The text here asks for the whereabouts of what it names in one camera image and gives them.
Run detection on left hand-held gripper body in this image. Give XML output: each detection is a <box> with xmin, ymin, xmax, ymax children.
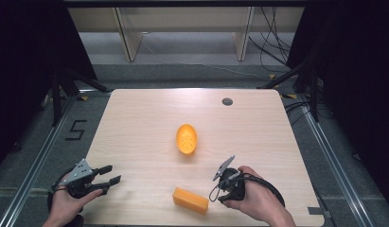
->
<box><xmin>58</xmin><ymin>158</ymin><xmax>111</xmax><ymax>200</ymax></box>

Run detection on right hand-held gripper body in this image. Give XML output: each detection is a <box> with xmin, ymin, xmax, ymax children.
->
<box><xmin>212</xmin><ymin>154</ymin><xmax>247</xmax><ymax>203</ymax></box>

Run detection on orange soap bar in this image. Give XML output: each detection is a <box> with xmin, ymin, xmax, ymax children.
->
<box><xmin>171</xmin><ymin>186</ymin><xmax>210</xmax><ymax>216</ymax></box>

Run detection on orange oval soap dish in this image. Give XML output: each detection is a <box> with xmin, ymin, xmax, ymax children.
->
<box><xmin>175</xmin><ymin>123</ymin><xmax>198</xmax><ymax>155</ymax></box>

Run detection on person's left hand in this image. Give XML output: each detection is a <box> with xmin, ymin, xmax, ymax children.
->
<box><xmin>42</xmin><ymin>172</ymin><xmax>104</xmax><ymax>227</ymax></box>

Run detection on person's right hand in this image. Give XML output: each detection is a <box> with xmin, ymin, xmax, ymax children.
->
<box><xmin>222</xmin><ymin>166</ymin><xmax>290</xmax><ymax>221</ymax></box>

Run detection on black tripod stand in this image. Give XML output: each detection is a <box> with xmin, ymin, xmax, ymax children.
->
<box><xmin>256</xmin><ymin>34</ymin><xmax>321</xmax><ymax>123</ymax></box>
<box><xmin>49</xmin><ymin>67</ymin><xmax>110</xmax><ymax>127</ymax></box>

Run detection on grey tape piece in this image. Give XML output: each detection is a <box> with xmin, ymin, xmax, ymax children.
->
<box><xmin>307</xmin><ymin>206</ymin><xmax>332</xmax><ymax>219</ymax></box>

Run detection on beige wooden shelf unit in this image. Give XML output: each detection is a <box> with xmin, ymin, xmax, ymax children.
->
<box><xmin>67</xmin><ymin>7</ymin><xmax>305</xmax><ymax>62</ymax></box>

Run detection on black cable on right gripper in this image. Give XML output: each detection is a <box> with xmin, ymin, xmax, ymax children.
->
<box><xmin>208</xmin><ymin>175</ymin><xmax>286</xmax><ymax>209</ymax></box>

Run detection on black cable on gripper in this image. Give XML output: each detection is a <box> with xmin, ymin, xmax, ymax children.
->
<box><xmin>208</xmin><ymin>175</ymin><xmax>286</xmax><ymax>209</ymax></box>
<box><xmin>46</xmin><ymin>171</ymin><xmax>73</xmax><ymax>216</ymax></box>

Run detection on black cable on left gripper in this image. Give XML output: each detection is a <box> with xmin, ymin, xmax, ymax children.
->
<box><xmin>46</xmin><ymin>171</ymin><xmax>73</xmax><ymax>216</ymax></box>

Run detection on aluminium floor rail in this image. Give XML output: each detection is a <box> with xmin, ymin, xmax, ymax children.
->
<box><xmin>0</xmin><ymin>89</ymin><xmax>113</xmax><ymax>227</ymax></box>
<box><xmin>295</xmin><ymin>94</ymin><xmax>378</xmax><ymax>227</ymax></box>

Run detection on black floor cables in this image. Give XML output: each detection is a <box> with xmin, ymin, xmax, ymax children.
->
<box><xmin>247</xmin><ymin>7</ymin><xmax>302</xmax><ymax>75</ymax></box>

